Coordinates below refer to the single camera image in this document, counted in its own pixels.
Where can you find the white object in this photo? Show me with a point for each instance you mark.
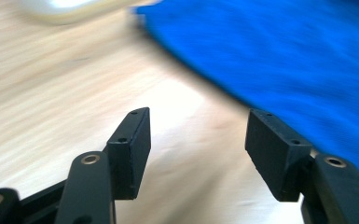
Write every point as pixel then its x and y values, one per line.
pixel 71 9

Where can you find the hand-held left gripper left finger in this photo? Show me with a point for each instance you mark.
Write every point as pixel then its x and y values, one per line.
pixel 127 161

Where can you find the blue cloth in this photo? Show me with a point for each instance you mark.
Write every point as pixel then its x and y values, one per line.
pixel 276 53

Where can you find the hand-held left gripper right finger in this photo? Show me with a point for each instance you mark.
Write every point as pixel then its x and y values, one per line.
pixel 279 155

